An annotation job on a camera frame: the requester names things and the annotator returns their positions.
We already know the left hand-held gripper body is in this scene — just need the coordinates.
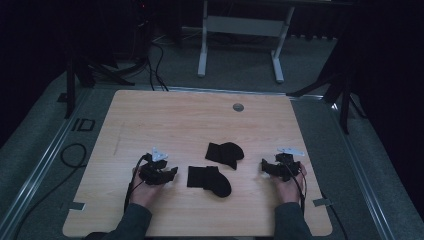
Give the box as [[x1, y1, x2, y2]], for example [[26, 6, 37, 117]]
[[138, 146, 169, 186]]

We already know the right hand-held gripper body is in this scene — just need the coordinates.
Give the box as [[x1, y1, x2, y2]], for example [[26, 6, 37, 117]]
[[270, 147, 306, 183]]

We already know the black sock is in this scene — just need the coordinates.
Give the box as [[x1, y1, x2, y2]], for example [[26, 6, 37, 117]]
[[204, 141, 245, 171], [186, 165, 233, 198]]

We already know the person's left hand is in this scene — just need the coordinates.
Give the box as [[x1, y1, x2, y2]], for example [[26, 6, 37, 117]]
[[129, 167, 165, 209]]

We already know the person's right hand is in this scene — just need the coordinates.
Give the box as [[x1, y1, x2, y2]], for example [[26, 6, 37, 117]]
[[270, 162, 308, 205]]

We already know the grey tape strip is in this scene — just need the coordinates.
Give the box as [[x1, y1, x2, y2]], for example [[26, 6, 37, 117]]
[[312, 197, 334, 208]]

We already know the black tripod stand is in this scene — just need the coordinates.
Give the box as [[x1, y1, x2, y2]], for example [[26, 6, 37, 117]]
[[57, 49, 149, 120], [285, 56, 368, 135]]

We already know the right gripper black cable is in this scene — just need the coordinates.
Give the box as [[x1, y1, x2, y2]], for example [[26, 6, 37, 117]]
[[283, 159, 308, 216]]

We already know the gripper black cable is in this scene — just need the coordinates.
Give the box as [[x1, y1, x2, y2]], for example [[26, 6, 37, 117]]
[[283, 159, 308, 216], [123, 153, 152, 214]]

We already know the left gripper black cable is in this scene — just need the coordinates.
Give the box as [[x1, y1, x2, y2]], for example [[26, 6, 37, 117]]
[[123, 153, 152, 214]]

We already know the black floor cable loop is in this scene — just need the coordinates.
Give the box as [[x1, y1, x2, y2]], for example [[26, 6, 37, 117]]
[[11, 142, 88, 240]]

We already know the white desk frame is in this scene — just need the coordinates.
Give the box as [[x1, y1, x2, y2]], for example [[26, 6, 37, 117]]
[[197, 0, 296, 84]]

